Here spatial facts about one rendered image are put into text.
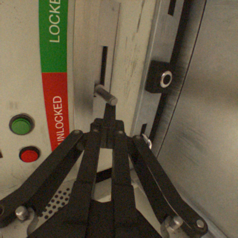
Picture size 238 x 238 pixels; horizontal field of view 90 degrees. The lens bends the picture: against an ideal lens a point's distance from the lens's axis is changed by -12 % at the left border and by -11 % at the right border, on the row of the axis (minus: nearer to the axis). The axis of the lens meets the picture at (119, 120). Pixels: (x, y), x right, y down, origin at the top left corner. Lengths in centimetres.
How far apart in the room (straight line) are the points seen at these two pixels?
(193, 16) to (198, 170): 31
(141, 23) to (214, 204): 37
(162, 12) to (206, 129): 23
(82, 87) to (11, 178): 22
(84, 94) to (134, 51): 13
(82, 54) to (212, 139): 26
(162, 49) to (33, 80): 23
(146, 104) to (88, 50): 17
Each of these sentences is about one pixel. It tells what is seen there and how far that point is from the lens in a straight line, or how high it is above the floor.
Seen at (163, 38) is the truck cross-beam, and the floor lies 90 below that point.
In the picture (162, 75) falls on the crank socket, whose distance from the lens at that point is 26.
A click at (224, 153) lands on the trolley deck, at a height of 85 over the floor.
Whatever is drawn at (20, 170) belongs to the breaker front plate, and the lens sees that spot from 30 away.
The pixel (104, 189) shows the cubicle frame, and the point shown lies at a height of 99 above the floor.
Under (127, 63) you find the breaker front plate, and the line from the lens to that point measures 25.
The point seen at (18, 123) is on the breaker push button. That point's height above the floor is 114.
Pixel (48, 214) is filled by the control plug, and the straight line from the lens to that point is 25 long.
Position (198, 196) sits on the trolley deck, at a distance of 37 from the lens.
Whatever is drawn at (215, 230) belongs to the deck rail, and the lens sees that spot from 39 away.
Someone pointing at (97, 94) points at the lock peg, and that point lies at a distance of 22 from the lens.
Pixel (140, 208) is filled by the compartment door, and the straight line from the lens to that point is 48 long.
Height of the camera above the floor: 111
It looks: 31 degrees down
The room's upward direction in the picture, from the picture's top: 100 degrees counter-clockwise
